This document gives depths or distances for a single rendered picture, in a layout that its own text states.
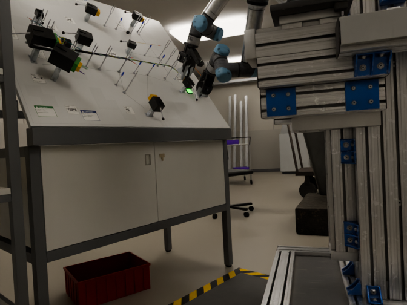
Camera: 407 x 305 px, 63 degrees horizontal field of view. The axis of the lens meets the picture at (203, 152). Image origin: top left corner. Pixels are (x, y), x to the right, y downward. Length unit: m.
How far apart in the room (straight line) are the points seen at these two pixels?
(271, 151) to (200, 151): 6.98
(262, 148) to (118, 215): 7.49
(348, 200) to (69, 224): 1.06
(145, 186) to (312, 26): 1.02
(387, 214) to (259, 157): 7.71
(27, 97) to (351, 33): 1.12
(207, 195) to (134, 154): 0.57
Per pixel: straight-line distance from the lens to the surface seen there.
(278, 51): 1.07
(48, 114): 1.41
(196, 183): 1.89
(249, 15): 1.62
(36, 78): 1.54
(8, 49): 1.35
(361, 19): 0.96
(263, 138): 8.85
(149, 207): 1.66
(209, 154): 1.97
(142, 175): 1.63
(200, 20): 1.79
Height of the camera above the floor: 0.77
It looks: 1 degrees down
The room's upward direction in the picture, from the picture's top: 3 degrees counter-clockwise
